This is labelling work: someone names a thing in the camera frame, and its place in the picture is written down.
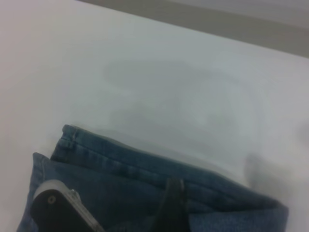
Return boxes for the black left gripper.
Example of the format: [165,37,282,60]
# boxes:
[30,180,105,232]

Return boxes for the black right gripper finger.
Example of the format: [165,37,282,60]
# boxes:
[144,177,190,232]

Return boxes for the blue denim jeans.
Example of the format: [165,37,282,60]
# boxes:
[15,124,290,232]

